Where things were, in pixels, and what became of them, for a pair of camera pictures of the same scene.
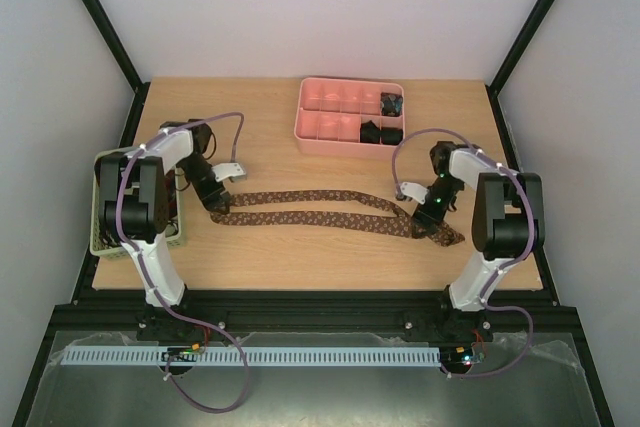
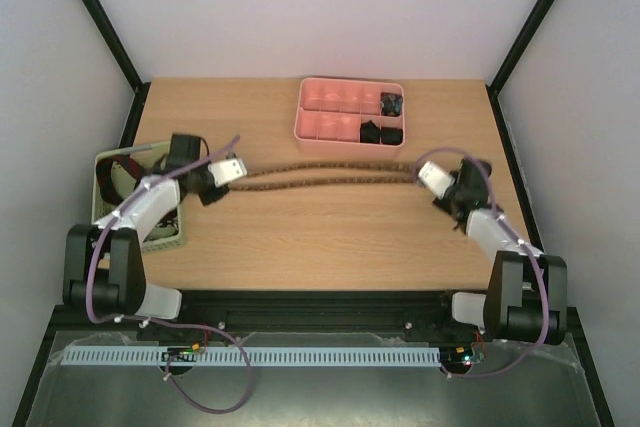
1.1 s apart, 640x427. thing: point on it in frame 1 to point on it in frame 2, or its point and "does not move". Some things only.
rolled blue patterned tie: (391, 104) does not move
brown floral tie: (398, 222) to (327, 180)
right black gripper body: (423, 220) to (448, 202)
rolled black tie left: (369, 133) does not move
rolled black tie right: (391, 135) does not move
